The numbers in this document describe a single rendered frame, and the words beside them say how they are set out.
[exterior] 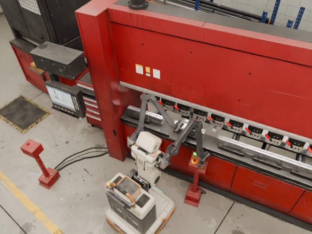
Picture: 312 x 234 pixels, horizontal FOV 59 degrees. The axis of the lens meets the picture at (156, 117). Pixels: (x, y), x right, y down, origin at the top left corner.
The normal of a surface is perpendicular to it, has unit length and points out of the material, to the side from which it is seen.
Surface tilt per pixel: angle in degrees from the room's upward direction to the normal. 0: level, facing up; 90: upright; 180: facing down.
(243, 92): 90
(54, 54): 1
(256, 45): 90
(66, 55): 1
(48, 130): 0
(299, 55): 90
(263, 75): 90
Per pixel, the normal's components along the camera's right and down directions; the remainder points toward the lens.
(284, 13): -0.62, 0.57
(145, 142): -0.47, -0.05
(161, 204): -0.02, -0.70
